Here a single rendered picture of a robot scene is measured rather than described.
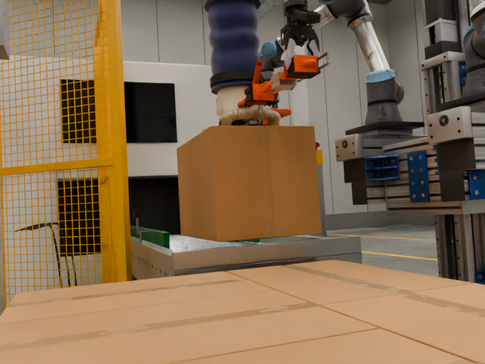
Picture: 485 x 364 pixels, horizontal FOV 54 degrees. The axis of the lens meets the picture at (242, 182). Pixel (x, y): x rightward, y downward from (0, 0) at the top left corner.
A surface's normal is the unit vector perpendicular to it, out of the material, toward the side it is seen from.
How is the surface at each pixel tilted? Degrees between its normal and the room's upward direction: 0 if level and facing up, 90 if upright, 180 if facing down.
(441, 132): 90
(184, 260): 90
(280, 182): 90
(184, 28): 90
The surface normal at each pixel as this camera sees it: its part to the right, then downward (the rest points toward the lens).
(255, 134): 0.33, -0.07
